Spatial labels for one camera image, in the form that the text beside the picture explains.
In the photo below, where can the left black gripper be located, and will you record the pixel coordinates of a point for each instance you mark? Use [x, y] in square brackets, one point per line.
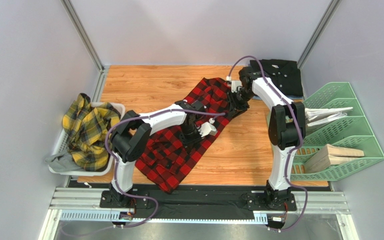
[189, 143]

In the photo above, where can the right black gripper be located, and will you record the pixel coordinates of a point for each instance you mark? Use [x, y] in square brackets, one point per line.
[236, 107]

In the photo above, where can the red black plaid shirt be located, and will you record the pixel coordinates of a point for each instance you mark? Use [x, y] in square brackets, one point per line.
[169, 157]

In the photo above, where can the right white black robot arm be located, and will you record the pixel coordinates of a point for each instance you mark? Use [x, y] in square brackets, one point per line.
[286, 129]

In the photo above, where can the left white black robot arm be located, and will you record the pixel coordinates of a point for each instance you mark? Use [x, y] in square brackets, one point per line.
[129, 139]

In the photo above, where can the white paper stack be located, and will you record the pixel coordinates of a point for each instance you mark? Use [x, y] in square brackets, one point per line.
[321, 116]

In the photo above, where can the folded blue shirt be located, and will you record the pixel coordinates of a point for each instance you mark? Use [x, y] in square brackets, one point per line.
[293, 97]

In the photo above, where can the folded black shirt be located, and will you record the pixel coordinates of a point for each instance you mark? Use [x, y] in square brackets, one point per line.
[287, 75]

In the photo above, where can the yellow plaid shirt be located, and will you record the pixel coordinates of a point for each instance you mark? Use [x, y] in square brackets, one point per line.
[86, 127]

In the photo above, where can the wooden block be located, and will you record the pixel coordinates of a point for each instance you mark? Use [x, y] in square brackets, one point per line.
[330, 155]

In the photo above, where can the green file organizer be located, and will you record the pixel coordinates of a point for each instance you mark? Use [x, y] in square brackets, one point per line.
[351, 131]

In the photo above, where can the white plastic basket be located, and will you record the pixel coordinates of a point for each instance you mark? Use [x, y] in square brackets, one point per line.
[86, 125]

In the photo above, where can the grey shirt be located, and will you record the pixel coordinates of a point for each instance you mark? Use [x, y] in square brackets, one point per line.
[62, 162]

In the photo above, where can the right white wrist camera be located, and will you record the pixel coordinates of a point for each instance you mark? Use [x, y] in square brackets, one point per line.
[235, 85]

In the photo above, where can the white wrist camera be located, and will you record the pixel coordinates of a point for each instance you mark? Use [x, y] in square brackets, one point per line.
[235, 85]
[208, 128]

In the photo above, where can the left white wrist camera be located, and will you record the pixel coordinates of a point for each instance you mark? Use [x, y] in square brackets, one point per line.
[208, 128]

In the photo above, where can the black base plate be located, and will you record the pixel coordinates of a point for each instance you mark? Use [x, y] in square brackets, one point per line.
[199, 202]

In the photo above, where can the left aluminium corner post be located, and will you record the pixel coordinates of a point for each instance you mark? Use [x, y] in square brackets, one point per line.
[76, 21]

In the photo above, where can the aluminium corner post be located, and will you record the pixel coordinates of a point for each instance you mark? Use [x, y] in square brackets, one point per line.
[76, 21]
[318, 31]

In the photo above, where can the aluminium rail frame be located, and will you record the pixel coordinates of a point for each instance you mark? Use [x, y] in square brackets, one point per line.
[78, 204]

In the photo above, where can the right aluminium corner post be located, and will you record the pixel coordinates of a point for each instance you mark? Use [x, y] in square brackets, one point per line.
[318, 31]

